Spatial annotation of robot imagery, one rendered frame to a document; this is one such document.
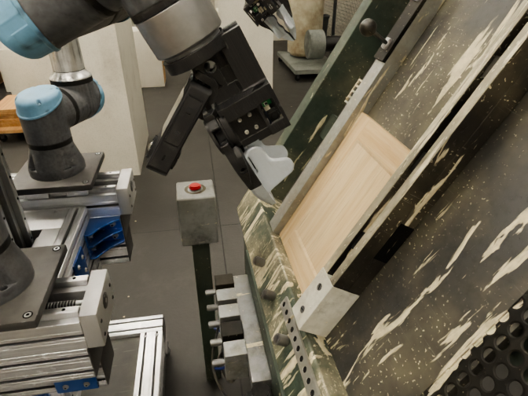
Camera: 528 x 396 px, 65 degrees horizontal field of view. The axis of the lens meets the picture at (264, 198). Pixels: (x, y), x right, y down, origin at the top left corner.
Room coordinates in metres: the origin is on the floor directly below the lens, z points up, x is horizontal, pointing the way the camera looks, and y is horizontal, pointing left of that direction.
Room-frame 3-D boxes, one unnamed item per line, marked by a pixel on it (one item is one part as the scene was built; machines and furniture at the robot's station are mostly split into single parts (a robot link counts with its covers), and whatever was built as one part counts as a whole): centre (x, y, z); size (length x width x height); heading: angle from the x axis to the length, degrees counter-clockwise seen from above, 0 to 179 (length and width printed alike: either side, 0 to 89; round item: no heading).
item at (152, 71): (5.87, 1.70, 0.36); 0.58 x 0.45 x 0.72; 99
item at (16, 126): (4.03, 2.41, 0.15); 0.61 x 0.51 x 0.31; 9
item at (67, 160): (1.08, 0.60, 1.09); 0.15 x 0.15 x 0.10
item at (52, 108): (1.09, 0.60, 1.20); 0.13 x 0.12 x 0.14; 163
